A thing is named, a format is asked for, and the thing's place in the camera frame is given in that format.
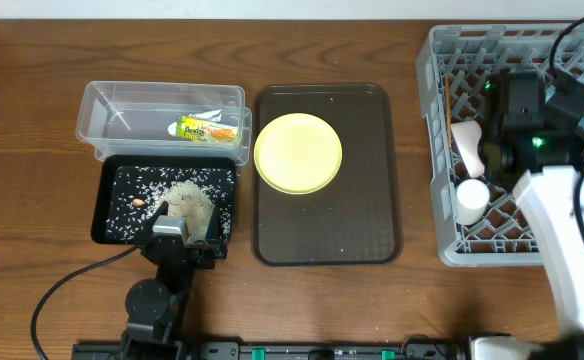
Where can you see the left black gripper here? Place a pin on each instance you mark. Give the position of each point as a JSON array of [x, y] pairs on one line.
[[182, 248]]

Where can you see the green snack wrapper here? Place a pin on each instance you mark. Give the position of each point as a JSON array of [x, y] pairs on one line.
[[200, 130]]

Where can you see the white tissue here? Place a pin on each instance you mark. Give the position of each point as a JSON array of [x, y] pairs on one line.
[[213, 115]]

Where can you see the yellow plate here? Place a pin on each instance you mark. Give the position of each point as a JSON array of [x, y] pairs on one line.
[[298, 153]]

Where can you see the white cup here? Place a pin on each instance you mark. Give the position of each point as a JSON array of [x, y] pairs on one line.
[[472, 198]]

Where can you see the white bowl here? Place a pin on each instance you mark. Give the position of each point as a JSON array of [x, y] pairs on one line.
[[467, 135]]

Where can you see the wooden chopstick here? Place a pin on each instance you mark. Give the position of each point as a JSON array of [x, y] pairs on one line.
[[448, 110]]

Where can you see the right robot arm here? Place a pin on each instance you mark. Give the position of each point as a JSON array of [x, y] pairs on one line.
[[532, 144]]

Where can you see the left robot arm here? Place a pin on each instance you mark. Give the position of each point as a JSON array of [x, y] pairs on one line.
[[155, 306]]

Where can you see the grey dishwasher rack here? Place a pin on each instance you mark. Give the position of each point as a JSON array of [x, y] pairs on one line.
[[469, 55]]

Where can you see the food scraps rice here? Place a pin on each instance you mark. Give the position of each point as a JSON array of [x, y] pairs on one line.
[[191, 193]]

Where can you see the black tray bin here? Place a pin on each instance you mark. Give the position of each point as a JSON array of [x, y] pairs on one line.
[[113, 163]]

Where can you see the clear plastic bin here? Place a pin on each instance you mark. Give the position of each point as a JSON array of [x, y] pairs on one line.
[[131, 118]]

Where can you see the brown serving tray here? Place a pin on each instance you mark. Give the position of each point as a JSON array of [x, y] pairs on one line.
[[355, 219]]

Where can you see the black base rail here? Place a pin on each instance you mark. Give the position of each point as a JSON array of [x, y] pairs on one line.
[[483, 346]]

